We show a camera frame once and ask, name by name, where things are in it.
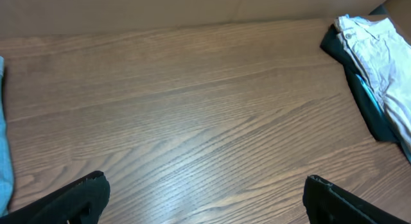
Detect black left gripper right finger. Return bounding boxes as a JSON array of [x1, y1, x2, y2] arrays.
[[302, 175, 407, 224]]

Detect folded light blue jeans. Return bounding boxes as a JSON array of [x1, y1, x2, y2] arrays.
[[0, 57, 14, 217]]

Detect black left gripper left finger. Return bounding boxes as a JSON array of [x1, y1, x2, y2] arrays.
[[1, 171, 110, 224]]

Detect black shirt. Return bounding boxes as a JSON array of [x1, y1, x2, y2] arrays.
[[320, 24, 399, 143]]

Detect beige cargo shorts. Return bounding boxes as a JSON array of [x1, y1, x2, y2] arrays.
[[334, 15, 410, 148]]

